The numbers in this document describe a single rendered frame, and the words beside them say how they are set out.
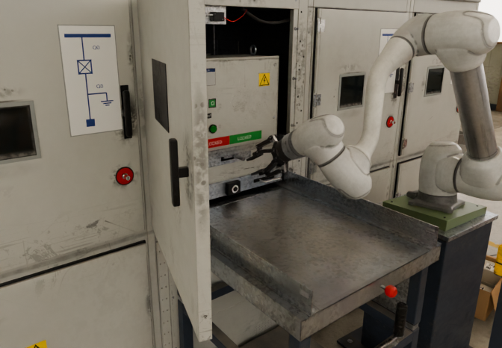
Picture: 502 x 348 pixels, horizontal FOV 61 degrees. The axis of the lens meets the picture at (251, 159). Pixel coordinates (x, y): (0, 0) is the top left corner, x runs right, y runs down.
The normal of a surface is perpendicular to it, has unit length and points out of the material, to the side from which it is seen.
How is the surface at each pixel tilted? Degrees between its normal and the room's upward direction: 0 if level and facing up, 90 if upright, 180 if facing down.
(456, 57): 124
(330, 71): 90
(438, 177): 88
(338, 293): 0
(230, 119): 90
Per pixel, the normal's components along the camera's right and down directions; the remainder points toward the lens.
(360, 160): 0.46, -0.23
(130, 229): 0.62, 0.24
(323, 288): 0.01, -0.96
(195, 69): 0.37, 0.28
